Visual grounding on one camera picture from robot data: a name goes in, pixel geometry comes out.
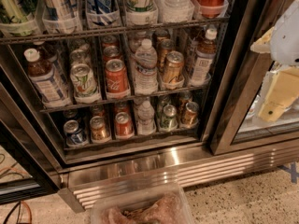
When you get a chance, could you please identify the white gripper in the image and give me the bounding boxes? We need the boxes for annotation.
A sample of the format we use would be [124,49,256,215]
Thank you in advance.
[250,0,299,123]

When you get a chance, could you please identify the right glass fridge door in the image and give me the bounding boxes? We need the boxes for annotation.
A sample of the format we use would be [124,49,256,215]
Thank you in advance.
[210,0,299,155]

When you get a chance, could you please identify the tea bottle right middle shelf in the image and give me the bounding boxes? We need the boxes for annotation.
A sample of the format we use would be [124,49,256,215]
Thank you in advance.
[189,28,218,86]

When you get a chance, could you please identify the tea bottle shelf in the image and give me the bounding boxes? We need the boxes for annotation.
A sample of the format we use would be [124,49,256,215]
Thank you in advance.
[189,28,218,86]
[24,49,68,103]

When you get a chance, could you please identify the gold can middle shelf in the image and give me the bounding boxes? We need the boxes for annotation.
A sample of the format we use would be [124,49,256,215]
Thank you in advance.
[162,50,184,89]

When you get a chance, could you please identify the gold can shelf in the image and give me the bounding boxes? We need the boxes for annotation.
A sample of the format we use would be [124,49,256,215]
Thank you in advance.
[162,50,184,89]
[181,102,199,125]
[90,116,110,142]

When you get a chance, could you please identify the gold can bottom shelf right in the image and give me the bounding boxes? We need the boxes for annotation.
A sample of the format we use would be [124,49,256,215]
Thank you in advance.
[181,102,199,125]

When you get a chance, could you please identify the clear water bottle top shelf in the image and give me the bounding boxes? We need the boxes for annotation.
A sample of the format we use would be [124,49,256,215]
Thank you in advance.
[155,0,194,23]

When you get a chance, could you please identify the green can bottom shelf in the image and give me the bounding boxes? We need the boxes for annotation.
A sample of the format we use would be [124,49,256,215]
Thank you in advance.
[160,105,178,131]

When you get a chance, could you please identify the green can shelf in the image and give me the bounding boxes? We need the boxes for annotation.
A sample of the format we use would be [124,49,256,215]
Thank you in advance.
[0,0,38,36]
[160,105,178,131]

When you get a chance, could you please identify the water bottle middle shelf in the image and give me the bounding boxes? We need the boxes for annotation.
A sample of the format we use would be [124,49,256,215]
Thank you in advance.
[135,38,158,95]

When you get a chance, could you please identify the water bottle bottom shelf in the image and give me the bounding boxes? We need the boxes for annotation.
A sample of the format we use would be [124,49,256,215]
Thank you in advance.
[137,101,155,135]

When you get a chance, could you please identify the red coca-cola can middle shelf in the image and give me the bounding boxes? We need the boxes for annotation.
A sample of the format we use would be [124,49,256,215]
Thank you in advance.
[105,59,130,98]

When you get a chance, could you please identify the red can bottom shelf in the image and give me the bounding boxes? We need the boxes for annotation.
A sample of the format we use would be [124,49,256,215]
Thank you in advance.
[114,112,134,138]

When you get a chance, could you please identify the stainless steel fridge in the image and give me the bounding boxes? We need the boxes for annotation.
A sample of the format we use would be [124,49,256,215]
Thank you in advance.
[0,0,299,212]

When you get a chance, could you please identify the gold can bottom shelf left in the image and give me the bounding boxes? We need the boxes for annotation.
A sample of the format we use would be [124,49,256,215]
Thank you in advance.
[90,116,110,142]

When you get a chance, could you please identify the blue white can top shelf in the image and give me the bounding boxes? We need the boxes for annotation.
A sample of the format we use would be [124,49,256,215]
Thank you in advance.
[86,0,118,26]

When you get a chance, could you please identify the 7up can middle shelf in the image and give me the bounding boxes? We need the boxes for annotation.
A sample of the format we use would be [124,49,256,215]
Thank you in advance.
[70,63,101,104]

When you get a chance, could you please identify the blue pepsi can bottom shelf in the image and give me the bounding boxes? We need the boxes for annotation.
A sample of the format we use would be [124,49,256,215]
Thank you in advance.
[64,119,88,147]

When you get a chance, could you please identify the silver blue can top shelf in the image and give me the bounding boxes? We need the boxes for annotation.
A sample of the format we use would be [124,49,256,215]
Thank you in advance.
[42,0,82,34]

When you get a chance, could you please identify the tea bottle left middle shelf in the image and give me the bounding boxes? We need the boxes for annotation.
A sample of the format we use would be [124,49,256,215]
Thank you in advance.
[24,49,68,103]

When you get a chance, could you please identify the green can top shelf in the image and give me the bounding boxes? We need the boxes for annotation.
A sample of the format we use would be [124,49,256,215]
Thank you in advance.
[0,0,38,36]

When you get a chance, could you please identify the left open fridge door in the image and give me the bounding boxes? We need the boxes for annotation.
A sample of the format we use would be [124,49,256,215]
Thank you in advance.
[0,84,61,204]

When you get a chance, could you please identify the clear plastic container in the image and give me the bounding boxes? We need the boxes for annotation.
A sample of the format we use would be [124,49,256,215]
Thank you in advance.
[91,183,194,224]

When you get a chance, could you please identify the orange black floor cables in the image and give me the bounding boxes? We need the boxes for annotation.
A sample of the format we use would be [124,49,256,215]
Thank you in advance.
[2,200,34,224]

